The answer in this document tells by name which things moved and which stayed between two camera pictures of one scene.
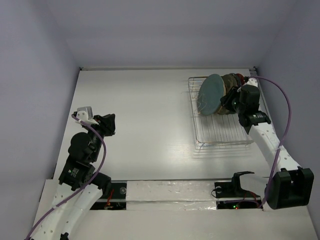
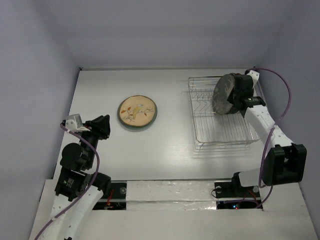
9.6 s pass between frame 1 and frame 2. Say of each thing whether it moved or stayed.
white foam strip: stayed
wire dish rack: stayed
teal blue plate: moved
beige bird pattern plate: moved
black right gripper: stayed
